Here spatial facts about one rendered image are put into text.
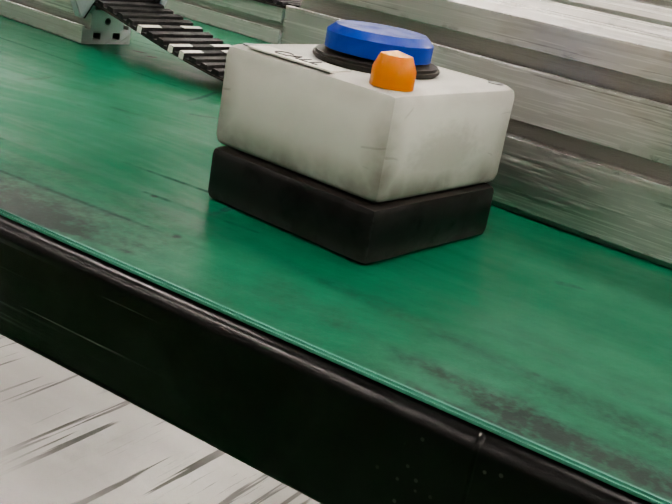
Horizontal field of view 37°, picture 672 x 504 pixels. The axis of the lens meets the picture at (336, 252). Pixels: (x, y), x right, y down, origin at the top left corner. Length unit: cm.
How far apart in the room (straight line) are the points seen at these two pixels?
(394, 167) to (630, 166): 13
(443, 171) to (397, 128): 4
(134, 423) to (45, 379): 16
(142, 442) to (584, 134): 96
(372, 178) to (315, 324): 7
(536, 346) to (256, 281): 9
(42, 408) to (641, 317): 109
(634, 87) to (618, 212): 5
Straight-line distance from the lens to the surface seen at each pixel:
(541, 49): 43
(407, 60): 33
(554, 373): 29
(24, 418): 134
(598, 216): 42
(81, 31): 69
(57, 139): 45
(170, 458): 128
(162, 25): 65
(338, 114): 34
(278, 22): 83
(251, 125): 37
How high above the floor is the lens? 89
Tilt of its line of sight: 19 degrees down
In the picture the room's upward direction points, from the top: 10 degrees clockwise
